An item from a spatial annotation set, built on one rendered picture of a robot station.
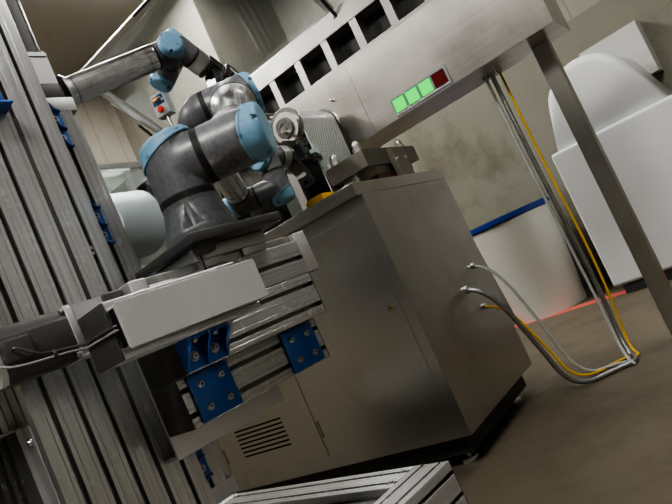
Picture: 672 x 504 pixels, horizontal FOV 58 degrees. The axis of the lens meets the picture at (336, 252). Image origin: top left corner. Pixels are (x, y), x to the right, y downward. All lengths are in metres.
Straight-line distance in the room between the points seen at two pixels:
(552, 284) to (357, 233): 2.21
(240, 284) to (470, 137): 3.70
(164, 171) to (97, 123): 4.80
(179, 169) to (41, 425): 0.51
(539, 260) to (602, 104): 0.96
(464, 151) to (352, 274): 2.87
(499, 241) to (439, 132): 1.21
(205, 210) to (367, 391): 0.96
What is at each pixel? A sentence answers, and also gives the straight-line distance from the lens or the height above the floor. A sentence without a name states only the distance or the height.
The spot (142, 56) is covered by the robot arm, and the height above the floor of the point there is 1.45.
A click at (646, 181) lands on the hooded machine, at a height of 0.51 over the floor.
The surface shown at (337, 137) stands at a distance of 2.38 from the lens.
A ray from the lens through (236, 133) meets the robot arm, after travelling 1.21.
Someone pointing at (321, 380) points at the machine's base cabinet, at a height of 0.39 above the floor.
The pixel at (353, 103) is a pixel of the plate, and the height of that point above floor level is 1.29.
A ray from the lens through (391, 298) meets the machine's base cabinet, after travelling 1.81.
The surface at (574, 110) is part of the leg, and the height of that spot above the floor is 0.87.
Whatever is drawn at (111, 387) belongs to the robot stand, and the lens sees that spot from 1.21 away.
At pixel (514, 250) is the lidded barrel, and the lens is 3.83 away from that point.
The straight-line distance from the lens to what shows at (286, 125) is 2.25.
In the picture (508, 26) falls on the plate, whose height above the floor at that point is 1.21.
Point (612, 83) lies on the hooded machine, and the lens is 3.54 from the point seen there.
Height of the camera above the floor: 0.60
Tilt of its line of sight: 4 degrees up
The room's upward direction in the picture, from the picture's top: 24 degrees counter-clockwise
